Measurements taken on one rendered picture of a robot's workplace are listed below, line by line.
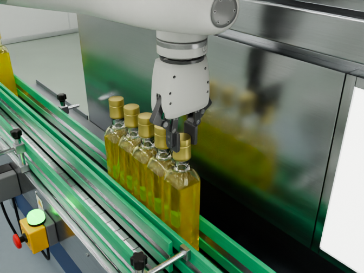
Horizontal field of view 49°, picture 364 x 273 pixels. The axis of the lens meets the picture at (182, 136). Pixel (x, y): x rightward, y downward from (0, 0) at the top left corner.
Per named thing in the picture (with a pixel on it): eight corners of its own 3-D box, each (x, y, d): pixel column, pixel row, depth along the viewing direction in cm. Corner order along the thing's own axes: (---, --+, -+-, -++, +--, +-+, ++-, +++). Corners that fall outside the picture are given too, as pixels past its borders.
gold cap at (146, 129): (158, 135, 84) (157, 116, 82) (144, 140, 82) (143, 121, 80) (148, 128, 87) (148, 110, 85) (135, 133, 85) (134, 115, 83)
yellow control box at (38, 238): (59, 244, 108) (55, 222, 104) (32, 257, 103) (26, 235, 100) (49, 230, 112) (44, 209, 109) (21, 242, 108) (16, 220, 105)
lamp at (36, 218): (49, 222, 104) (46, 213, 103) (31, 229, 102) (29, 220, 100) (41, 213, 107) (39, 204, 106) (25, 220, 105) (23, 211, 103)
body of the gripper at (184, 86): (190, 39, 72) (190, 97, 77) (143, 50, 66) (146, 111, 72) (220, 49, 67) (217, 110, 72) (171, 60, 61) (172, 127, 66)
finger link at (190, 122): (196, 103, 76) (196, 135, 79) (183, 108, 74) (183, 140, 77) (208, 109, 74) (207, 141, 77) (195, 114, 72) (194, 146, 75)
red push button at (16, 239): (28, 234, 102) (15, 240, 100) (31, 246, 104) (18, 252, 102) (23, 226, 105) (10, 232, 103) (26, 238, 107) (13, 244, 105)
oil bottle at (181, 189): (200, 251, 87) (202, 168, 77) (180, 263, 84) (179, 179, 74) (183, 237, 91) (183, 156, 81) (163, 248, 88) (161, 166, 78)
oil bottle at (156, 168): (182, 236, 91) (183, 156, 81) (162, 248, 88) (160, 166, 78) (168, 223, 95) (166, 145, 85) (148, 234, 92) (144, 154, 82)
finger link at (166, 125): (169, 112, 72) (169, 145, 75) (154, 117, 70) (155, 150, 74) (180, 118, 70) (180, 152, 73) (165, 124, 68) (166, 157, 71)
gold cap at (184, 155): (195, 157, 76) (195, 137, 74) (180, 163, 74) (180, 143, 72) (183, 150, 79) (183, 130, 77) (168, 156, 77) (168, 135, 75)
